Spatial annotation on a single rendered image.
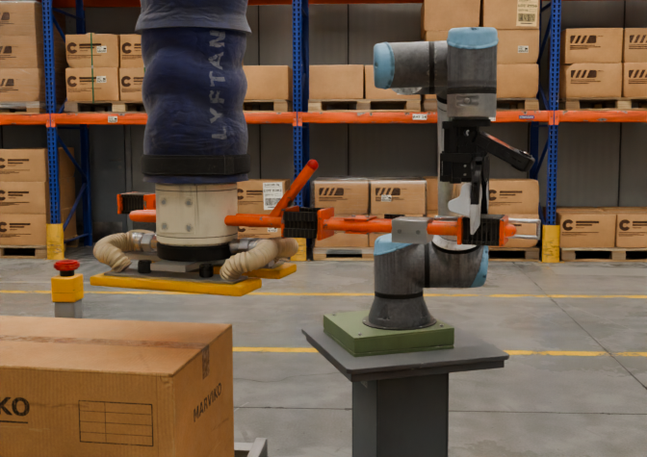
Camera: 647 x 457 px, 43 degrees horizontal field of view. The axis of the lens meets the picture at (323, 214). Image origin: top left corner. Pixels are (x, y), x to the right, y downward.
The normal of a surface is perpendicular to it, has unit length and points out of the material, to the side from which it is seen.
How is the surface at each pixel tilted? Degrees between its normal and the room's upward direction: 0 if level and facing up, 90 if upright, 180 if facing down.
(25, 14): 91
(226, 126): 75
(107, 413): 90
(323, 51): 90
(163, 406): 90
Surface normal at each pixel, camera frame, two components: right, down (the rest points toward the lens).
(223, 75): 0.65, -0.27
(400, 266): -0.11, 0.11
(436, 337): 0.29, 0.10
